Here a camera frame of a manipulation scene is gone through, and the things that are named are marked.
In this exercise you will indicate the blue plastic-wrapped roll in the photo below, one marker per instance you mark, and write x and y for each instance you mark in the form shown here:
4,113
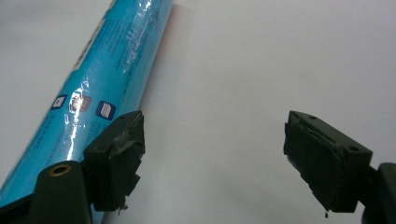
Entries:
93,77

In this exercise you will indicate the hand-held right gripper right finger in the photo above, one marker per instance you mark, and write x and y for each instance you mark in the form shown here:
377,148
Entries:
323,165

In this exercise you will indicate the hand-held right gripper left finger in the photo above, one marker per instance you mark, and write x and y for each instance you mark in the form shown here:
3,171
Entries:
113,161

